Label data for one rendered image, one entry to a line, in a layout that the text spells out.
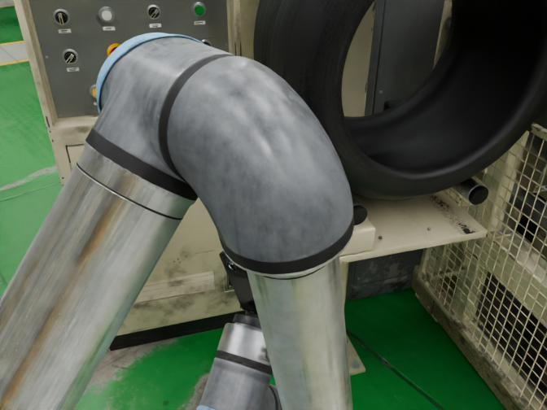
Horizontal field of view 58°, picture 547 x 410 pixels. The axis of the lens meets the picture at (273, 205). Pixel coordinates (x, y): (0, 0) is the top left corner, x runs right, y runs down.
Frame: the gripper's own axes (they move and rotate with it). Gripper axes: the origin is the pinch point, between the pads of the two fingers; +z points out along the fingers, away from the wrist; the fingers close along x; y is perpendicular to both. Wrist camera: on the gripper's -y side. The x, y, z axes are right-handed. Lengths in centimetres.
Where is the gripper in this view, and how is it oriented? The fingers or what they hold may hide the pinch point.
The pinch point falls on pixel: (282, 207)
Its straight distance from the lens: 82.0
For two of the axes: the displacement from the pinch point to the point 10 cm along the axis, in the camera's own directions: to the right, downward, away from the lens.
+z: 2.9, -9.0, 3.3
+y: 5.8, 4.4, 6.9
